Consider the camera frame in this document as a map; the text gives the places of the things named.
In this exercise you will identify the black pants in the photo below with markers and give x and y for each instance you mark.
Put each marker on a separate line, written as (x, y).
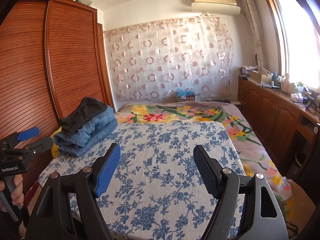
(88, 109)

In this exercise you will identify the white wall air conditioner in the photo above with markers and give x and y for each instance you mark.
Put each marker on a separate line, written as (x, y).
(227, 7)

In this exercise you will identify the teal item on box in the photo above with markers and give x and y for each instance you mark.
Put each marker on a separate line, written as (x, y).
(184, 95)

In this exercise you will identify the person's left hand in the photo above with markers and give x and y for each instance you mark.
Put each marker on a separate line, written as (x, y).
(17, 194)

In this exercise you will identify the wooden side cabinet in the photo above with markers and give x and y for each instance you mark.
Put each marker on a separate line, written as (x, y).
(289, 132)

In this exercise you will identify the yellow plush toy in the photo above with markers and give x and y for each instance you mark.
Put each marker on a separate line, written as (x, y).
(54, 149)

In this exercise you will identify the pink circle-pattern curtain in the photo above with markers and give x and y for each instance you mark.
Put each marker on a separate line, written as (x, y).
(156, 60)

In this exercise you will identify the window with wooden frame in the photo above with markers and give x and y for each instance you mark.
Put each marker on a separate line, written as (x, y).
(298, 42)

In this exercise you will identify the colourful floral blanket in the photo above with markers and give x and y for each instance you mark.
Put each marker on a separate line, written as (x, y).
(253, 155)

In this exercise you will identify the blue floral white bedsheet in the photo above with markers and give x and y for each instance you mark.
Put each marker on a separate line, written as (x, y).
(156, 191)

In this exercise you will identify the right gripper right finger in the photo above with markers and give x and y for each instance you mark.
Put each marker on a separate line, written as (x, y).
(211, 171)

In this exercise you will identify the white bottle on cabinet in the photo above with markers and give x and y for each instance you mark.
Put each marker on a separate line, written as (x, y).
(285, 83)

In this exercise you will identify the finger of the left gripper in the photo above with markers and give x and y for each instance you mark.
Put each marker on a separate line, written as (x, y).
(40, 146)
(27, 134)

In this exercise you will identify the cardboard box on cabinet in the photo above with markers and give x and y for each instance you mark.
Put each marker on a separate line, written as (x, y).
(260, 78)

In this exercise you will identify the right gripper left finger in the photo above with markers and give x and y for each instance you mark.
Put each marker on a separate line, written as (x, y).
(104, 168)

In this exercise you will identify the wooden slatted wardrobe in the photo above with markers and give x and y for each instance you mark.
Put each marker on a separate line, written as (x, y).
(52, 56)

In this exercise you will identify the folded blue jeans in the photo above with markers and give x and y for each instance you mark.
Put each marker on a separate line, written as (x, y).
(93, 132)

